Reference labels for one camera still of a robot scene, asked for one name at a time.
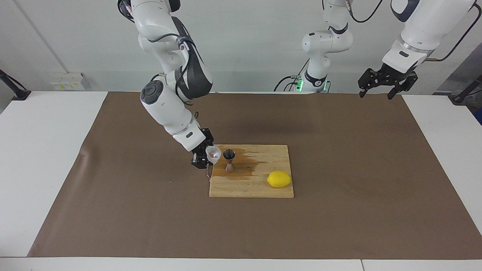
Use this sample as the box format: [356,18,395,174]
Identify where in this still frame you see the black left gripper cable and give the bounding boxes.
[348,0,482,63]

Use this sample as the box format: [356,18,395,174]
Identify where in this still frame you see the dark grey panel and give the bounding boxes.
[436,41,482,95]

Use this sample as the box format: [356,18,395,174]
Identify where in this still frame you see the yellow lemon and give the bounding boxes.
[267,170,292,189]

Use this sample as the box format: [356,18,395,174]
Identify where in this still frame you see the brown paper table mat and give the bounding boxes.
[27,91,482,260]

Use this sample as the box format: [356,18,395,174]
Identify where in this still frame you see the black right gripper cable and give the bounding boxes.
[146,32,200,121]

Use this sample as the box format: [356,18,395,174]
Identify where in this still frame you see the black camera stand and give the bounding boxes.
[451,75,482,105]
[0,70,32,101]

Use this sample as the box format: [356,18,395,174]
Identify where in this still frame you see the black left base cables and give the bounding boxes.
[274,59,302,92]

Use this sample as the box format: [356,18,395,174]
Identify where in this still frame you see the yellowed wall socket box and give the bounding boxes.
[50,72,86,91]

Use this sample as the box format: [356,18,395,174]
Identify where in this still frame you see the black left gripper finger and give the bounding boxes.
[357,69,379,98]
[387,75,419,100]

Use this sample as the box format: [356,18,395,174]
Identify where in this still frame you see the steel double jigger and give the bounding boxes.
[223,149,236,173]

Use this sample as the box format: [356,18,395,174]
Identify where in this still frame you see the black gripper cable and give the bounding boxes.
[146,32,200,121]
[348,0,482,63]

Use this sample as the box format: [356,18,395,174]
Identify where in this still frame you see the wooden cutting board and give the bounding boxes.
[206,144,295,199]

